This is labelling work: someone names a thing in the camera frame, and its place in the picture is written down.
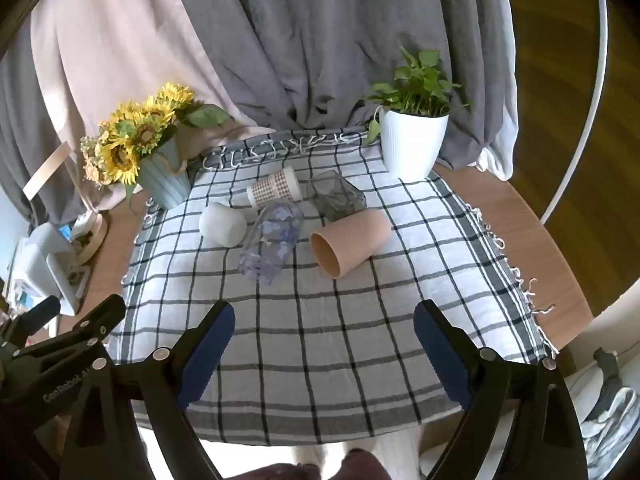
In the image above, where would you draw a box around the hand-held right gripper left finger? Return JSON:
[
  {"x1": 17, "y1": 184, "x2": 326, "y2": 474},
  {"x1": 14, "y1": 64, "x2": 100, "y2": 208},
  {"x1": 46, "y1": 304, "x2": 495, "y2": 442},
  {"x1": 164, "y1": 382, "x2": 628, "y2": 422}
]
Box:
[{"x1": 60, "y1": 301, "x2": 237, "y2": 480}]

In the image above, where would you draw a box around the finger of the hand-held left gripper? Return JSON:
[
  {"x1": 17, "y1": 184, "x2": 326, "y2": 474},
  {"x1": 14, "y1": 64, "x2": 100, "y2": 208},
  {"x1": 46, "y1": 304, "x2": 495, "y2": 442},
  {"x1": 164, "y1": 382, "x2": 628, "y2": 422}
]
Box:
[
  {"x1": 30, "y1": 293, "x2": 127, "y2": 361},
  {"x1": 0, "y1": 295, "x2": 62, "y2": 347}
]

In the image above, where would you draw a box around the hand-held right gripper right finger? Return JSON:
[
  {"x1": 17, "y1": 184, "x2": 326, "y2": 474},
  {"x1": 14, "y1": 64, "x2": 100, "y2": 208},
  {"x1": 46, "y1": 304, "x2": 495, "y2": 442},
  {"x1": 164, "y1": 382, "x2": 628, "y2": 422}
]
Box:
[{"x1": 413, "y1": 299, "x2": 587, "y2": 480}]

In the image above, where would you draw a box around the clear floral glass cup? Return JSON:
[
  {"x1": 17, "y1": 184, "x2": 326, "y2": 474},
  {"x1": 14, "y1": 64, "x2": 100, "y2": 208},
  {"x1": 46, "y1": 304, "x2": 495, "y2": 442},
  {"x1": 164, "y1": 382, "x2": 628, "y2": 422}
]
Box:
[{"x1": 238, "y1": 201, "x2": 306, "y2": 287}]

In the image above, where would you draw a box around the white cup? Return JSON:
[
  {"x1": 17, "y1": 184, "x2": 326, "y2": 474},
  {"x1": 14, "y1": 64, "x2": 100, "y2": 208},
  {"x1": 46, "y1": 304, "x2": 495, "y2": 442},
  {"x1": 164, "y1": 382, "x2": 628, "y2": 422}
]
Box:
[{"x1": 199, "y1": 202, "x2": 248, "y2": 248}]

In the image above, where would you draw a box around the tan cup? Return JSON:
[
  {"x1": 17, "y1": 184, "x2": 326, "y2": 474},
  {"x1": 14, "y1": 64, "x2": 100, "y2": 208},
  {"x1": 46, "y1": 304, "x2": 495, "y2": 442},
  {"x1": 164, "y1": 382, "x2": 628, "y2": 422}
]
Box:
[{"x1": 309, "y1": 209, "x2": 392, "y2": 280}]

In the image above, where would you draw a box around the brown checked cup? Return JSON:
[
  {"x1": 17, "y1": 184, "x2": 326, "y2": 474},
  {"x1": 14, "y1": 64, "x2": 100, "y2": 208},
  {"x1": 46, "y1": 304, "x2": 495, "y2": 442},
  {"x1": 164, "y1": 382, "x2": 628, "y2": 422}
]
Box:
[{"x1": 246, "y1": 166, "x2": 302, "y2": 210}]

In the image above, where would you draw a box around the grey faceted glass cup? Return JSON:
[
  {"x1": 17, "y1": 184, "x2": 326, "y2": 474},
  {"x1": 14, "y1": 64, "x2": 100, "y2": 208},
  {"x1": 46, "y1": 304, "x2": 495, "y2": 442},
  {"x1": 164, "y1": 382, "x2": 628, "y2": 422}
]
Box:
[{"x1": 306, "y1": 170, "x2": 367, "y2": 223}]

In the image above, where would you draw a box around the white device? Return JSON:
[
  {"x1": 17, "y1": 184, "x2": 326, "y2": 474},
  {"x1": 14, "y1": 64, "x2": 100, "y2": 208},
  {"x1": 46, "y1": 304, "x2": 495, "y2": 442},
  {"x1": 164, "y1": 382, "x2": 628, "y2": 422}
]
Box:
[{"x1": 10, "y1": 222, "x2": 83, "y2": 316}]

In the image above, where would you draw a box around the round wooden stand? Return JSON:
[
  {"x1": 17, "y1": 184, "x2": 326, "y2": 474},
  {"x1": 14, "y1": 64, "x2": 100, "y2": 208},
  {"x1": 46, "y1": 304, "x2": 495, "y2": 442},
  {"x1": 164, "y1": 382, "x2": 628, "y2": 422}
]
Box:
[{"x1": 70, "y1": 212, "x2": 109, "y2": 266}]

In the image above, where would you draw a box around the checked tablecloth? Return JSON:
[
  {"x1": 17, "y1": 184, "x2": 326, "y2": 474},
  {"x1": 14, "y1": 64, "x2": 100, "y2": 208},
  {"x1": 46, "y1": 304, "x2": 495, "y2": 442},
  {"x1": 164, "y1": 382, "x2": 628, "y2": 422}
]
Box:
[{"x1": 107, "y1": 129, "x2": 558, "y2": 445}]

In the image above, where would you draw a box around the blue ribbed vase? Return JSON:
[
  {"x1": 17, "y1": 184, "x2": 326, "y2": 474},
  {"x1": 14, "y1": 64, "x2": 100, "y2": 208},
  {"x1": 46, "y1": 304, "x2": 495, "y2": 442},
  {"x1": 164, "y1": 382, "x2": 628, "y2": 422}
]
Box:
[{"x1": 136, "y1": 136, "x2": 192, "y2": 210}]

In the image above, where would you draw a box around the sunflower bouquet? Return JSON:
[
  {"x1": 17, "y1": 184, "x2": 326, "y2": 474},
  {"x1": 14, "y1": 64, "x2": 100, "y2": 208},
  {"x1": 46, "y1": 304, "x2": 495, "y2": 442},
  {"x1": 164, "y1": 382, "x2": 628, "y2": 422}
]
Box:
[{"x1": 80, "y1": 82, "x2": 233, "y2": 211}]

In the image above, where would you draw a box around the white ribbed plant pot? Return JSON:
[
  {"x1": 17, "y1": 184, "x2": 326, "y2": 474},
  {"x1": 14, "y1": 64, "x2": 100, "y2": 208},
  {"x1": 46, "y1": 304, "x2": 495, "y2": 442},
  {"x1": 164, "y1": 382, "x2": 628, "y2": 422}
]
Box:
[{"x1": 379, "y1": 105, "x2": 450, "y2": 180}]

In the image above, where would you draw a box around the green leafy plant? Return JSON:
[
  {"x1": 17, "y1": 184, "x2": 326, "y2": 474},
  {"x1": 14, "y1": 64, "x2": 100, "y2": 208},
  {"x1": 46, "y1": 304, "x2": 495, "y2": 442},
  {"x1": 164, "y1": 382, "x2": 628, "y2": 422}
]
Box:
[{"x1": 357, "y1": 45, "x2": 473, "y2": 147}]

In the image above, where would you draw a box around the beige curtain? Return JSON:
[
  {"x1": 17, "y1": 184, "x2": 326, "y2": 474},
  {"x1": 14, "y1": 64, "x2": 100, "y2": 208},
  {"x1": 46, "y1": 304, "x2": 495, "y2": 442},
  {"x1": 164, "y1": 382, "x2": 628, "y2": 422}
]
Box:
[{"x1": 30, "y1": 0, "x2": 276, "y2": 211}]

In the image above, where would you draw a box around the white hoop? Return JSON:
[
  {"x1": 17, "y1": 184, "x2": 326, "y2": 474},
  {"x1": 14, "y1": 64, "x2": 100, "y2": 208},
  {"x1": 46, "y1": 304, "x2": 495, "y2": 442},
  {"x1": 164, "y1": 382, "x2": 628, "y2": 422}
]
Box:
[{"x1": 540, "y1": 0, "x2": 609, "y2": 226}]

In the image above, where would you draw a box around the grey curtain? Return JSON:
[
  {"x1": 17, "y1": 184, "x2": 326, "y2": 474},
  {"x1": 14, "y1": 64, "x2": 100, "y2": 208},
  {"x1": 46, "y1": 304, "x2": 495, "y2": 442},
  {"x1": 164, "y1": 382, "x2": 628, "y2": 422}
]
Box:
[{"x1": 0, "y1": 0, "x2": 521, "y2": 226}]

